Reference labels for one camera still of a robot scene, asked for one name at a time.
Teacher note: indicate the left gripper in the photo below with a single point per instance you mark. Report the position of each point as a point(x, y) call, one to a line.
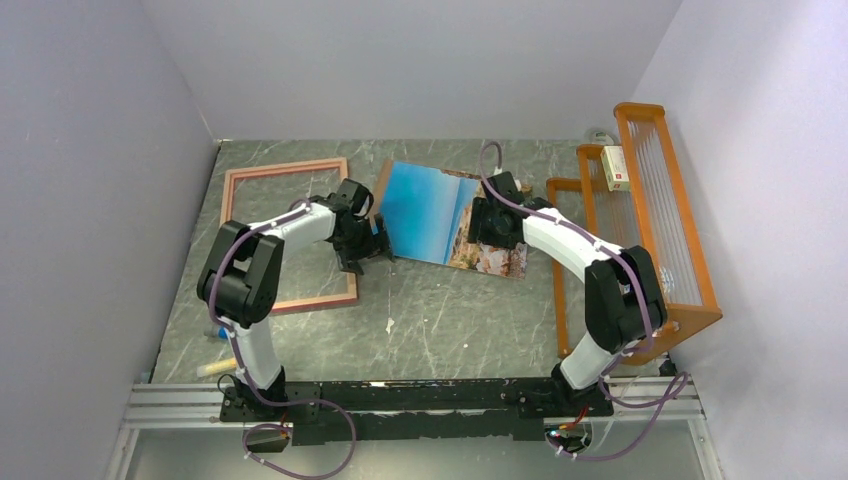
point(348, 257)

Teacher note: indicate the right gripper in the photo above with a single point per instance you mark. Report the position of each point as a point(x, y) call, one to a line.
point(477, 231)

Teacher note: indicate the brown frame backing board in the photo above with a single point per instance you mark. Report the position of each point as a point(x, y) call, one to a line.
point(464, 175)

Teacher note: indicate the seaside landscape photo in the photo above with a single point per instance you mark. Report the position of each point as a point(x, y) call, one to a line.
point(430, 218)

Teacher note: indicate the pink wooden picture frame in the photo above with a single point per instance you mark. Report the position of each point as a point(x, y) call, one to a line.
point(339, 164)

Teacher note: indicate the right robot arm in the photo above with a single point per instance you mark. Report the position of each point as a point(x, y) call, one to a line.
point(624, 303)

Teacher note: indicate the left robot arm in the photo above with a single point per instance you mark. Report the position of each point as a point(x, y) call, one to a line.
point(240, 279)

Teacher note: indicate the small white red box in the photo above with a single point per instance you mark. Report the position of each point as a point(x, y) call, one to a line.
point(615, 168)

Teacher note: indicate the orange wooden rack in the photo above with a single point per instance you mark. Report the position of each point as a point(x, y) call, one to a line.
point(655, 213)

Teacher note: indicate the white blue can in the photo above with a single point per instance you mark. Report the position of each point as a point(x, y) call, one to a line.
point(667, 281)

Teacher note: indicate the yellow orange marker tube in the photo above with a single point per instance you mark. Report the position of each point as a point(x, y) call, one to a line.
point(216, 368)

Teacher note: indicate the white round wall object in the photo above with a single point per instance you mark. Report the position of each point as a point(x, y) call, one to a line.
point(601, 137)

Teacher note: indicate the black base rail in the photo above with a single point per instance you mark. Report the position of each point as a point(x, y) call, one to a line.
point(319, 412)

